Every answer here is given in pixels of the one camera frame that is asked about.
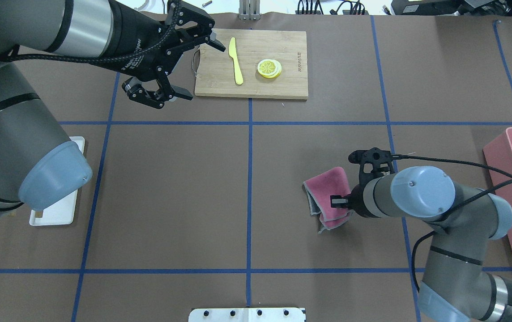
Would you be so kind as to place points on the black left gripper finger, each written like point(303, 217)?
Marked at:
point(179, 92)
point(215, 43)

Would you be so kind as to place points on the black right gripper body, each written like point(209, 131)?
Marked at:
point(357, 201)

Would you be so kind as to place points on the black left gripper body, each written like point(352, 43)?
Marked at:
point(136, 44)

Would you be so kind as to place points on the magenta wiping cloth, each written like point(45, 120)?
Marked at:
point(319, 189)

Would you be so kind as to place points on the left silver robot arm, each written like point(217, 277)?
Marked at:
point(71, 31)

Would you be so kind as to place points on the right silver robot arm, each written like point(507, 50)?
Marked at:
point(463, 219)

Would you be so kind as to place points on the yellow plastic knife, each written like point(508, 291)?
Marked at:
point(238, 76)

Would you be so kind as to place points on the bamboo cutting board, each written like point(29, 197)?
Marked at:
point(215, 73)

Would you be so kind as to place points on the yellow lemon slice toy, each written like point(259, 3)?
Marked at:
point(269, 68)

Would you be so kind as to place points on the white rack tray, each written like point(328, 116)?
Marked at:
point(50, 189)

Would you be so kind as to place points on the black monitor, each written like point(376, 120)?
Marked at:
point(451, 7)

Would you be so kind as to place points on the aluminium frame post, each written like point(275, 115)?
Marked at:
point(249, 10)

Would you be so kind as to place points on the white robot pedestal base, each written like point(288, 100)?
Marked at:
point(248, 314)

